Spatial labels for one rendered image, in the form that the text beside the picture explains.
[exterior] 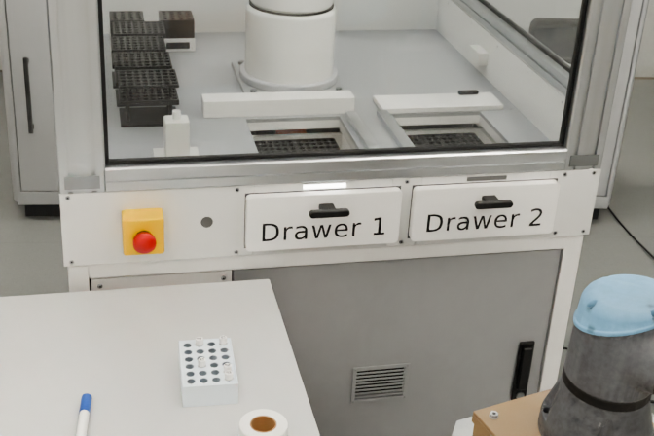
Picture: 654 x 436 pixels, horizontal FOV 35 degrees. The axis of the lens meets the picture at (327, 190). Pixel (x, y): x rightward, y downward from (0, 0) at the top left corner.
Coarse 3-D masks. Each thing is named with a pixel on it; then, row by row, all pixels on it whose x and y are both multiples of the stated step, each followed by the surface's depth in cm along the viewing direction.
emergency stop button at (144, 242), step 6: (138, 234) 176; (144, 234) 176; (150, 234) 176; (132, 240) 177; (138, 240) 176; (144, 240) 176; (150, 240) 176; (138, 246) 176; (144, 246) 176; (150, 246) 177; (138, 252) 177; (144, 252) 177
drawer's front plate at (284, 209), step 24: (312, 192) 186; (336, 192) 187; (360, 192) 187; (384, 192) 188; (264, 216) 185; (288, 216) 186; (360, 216) 189; (384, 216) 191; (288, 240) 188; (312, 240) 190; (336, 240) 191; (360, 240) 192; (384, 240) 193
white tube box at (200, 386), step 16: (192, 352) 162; (208, 352) 162; (224, 352) 162; (192, 368) 159; (208, 368) 158; (192, 384) 154; (208, 384) 155; (224, 384) 155; (192, 400) 155; (208, 400) 156; (224, 400) 156
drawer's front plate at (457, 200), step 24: (432, 192) 190; (456, 192) 192; (480, 192) 193; (504, 192) 194; (528, 192) 195; (552, 192) 196; (432, 216) 193; (456, 216) 194; (480, 216) 195; (528, 216) 198; (552, 216) 199
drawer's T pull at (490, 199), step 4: (484, 196) 193; (488, 196) 193; (492, 196) 193; (484, 200) 191; (488, 200) 191; (492, 200) 191; (496, 200) 191; (500, 200) 191; (504, 200) 191; (508, 200) 191; (476, 204) 190; (480, 204) 190; (484, 204) 190; (488, 204) 190; (492, 204) 190; (496, 204) 190; (500, 204) 191; (504, 204) 191; (508, 204) 191; (512, 204) 191; (476, 208) 190; (480, 208) 190; (484, 208) 190; (488, 208) 190; (492, 208) 191
